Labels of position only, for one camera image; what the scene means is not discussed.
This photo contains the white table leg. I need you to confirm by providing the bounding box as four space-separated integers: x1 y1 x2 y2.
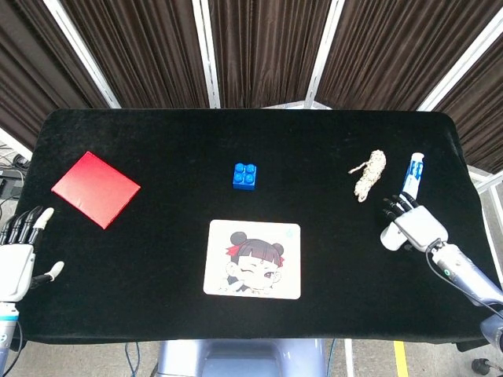
344 339 354 377

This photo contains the brown pleated curtain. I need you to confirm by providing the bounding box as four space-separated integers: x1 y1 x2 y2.
0 0 110 152
315 0 503 112
58 0 210 110
206 0 334 110
433 33 503 175

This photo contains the blue building block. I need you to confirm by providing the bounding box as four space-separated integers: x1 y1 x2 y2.
232 162 258 191

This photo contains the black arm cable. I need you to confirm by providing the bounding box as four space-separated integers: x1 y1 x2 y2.
424 239 503 315

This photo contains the blue floor cable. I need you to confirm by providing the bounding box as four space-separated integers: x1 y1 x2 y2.
124 342 141 377

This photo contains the beige rope bundle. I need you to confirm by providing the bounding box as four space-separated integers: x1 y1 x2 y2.
347 149 387 203

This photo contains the red flat box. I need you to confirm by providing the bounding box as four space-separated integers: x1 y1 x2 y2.
50 151 141 230

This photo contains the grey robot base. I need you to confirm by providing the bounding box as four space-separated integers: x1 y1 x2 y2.
155 338 327 377

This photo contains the cartoon girl mouse pad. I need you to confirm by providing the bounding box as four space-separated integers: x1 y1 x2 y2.
202 219 302 300

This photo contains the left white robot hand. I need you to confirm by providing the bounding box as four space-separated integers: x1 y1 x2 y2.
0 206 65 302

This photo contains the white metal frame post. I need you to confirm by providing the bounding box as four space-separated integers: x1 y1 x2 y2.
191 0 222 110
417 14 503 112
42 0 122 110
304 0 347 110

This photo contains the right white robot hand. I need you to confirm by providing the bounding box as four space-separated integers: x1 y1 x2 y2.
382 192 449 253

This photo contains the black electronics box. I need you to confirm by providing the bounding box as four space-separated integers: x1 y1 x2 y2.
0 155 31 205

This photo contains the blue white toothpaste tube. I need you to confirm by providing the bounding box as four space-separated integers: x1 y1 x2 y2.
398 152 427 198

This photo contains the black velvet table cloth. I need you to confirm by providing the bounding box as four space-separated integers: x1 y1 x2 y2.
7 108 500 347

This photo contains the black caster wheel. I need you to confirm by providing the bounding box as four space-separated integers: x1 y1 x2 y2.
471 357 493 375

